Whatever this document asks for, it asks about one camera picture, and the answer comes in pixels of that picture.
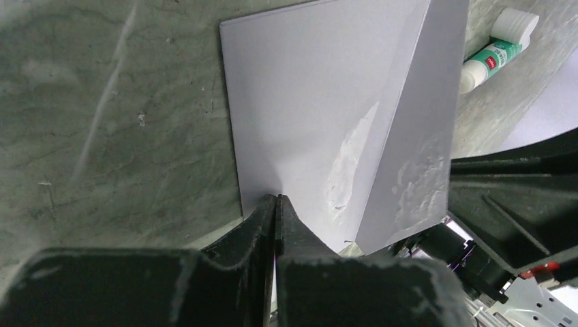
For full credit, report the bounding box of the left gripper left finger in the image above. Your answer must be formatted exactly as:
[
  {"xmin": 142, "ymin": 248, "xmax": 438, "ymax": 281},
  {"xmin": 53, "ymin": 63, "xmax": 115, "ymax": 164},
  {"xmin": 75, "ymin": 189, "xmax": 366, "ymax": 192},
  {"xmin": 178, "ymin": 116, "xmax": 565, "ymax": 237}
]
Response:
[{"xmin": 1, "ymin": 195, "xmax": 277, "ymax": 326}]

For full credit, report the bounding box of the white green glue stick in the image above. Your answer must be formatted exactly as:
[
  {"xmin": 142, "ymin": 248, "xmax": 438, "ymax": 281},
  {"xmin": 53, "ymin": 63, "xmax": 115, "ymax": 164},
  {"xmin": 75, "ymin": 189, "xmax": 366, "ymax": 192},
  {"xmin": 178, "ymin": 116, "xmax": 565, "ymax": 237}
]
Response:
[{"xmin": 459, "ymin": 7, "xmax": 539, "ymax": 94}]

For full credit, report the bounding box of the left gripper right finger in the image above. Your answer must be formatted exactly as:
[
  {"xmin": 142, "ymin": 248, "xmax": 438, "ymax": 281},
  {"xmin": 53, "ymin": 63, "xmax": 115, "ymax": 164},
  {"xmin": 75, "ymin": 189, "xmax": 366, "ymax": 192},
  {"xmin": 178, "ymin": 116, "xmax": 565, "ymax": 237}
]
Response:
[{"xmin": 275, "ymin": 195, "xmax": 470, "ymax": 326}]

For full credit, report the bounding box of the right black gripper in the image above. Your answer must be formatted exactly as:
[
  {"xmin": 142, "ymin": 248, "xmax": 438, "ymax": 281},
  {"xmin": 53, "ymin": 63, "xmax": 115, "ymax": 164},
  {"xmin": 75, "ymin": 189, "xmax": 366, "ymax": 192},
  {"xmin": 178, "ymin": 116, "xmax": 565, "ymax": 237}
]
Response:
[{"xmin": 393, "ymin": 129, "xmax": 577, "ymax": 307}]

